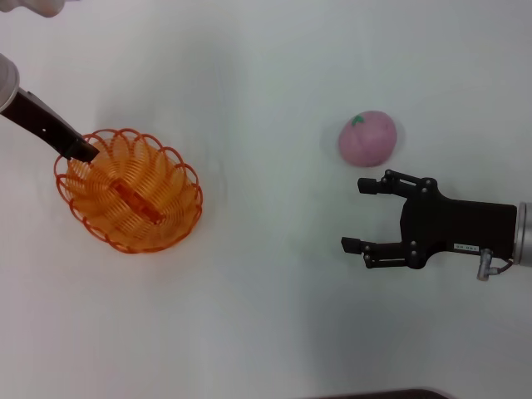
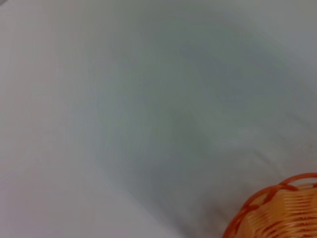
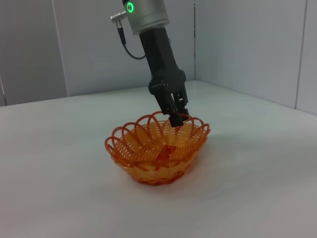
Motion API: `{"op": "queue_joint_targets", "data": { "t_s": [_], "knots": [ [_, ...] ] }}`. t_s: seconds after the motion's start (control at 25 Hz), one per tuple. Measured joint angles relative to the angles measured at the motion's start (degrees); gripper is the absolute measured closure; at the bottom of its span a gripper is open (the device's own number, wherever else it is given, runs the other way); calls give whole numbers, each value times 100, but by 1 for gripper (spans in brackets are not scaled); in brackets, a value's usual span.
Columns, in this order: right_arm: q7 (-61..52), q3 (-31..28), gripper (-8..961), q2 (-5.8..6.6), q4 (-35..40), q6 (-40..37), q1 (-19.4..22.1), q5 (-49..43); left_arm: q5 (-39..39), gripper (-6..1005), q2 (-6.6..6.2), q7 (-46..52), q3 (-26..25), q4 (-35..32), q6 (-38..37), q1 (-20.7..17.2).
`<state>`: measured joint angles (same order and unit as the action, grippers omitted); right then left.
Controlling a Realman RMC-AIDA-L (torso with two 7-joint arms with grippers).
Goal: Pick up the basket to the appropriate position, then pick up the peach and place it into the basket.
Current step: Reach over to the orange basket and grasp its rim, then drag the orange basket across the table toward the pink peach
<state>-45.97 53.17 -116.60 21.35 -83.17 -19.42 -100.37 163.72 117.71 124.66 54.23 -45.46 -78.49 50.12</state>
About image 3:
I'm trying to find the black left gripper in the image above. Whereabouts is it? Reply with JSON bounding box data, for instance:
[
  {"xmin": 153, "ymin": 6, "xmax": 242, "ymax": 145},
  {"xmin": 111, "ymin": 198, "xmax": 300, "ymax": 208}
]
[{"xmin": 138, "ymin": 26, "xmax": 190, "ymax": 128}]

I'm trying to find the orange woven plastic basket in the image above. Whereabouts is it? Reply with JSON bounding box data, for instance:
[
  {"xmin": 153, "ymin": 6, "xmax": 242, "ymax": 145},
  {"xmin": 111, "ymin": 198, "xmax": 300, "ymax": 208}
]
[{"xmin": 104, "ymin": 111, "xmax": 211, "ymax": 186}]

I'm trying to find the left arm connector cable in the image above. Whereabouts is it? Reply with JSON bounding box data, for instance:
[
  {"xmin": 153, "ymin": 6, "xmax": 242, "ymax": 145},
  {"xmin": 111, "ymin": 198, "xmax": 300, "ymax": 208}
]
[{"xmin": 110, "ymin": 12, "xmax": 147, "ymax": 60}]

